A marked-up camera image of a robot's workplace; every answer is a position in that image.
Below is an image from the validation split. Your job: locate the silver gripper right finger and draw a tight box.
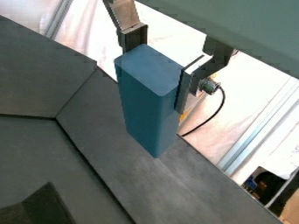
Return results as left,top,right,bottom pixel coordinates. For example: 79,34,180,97
173,37,235,114

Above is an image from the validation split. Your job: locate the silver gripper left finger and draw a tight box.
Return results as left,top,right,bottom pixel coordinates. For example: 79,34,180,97
103,0,148,53

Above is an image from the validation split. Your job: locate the blue rectangular block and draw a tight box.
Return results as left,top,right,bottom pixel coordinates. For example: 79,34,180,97
115,45,183,158

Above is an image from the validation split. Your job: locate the black cable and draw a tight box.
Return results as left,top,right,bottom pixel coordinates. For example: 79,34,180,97
180,86,227,137

